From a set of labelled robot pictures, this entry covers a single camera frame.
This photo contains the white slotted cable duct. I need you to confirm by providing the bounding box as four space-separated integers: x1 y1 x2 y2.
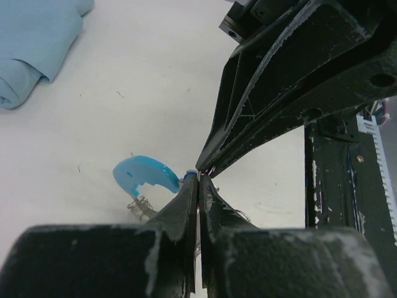
356 115 396 239

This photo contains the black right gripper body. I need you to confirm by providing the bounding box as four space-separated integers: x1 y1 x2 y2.
219 0 313 43

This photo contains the key with blue tag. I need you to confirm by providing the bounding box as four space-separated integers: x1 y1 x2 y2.
179 169 199 184

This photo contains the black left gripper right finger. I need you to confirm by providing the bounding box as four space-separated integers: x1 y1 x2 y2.
198 175 393 297

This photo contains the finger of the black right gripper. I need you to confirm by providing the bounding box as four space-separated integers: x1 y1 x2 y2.
196 1 385 170
209 18 396 177

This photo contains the light blue folded cloth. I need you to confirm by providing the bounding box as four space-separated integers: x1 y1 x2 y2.
1 1 94 109

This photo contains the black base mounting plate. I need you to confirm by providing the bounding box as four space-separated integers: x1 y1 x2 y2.
305 114 396 244

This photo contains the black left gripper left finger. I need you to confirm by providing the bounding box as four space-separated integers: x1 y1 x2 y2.
1 175 199 297

